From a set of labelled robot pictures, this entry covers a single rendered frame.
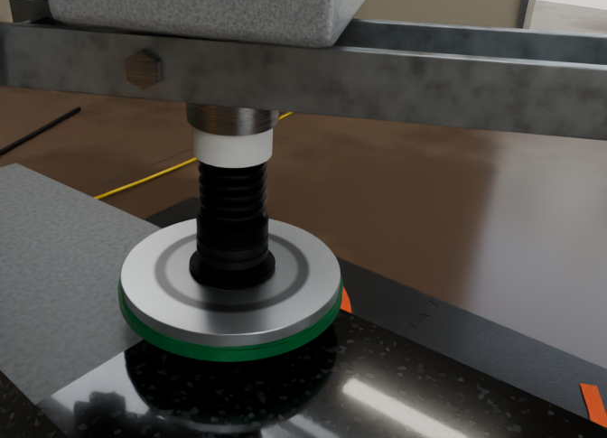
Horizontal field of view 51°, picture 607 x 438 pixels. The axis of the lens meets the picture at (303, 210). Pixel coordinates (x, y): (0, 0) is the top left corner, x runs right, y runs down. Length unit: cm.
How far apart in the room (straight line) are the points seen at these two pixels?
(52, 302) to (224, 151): 27
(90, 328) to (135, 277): 7
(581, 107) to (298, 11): 20
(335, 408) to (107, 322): 24
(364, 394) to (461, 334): 146
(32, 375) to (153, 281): 13
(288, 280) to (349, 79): 23
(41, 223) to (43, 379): 29
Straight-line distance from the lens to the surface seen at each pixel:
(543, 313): 225
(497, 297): 227
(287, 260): 64
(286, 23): 41
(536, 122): 48
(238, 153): 54
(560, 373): 200
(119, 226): 83
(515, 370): 196
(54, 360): 63
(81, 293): 71
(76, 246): 80
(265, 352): 56
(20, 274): 76
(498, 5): 543
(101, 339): 65
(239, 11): 42
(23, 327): 68
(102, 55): 52
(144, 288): 60
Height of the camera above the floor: 122
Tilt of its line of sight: 28 degrees down
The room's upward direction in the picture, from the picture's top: 3 degrees clockwise
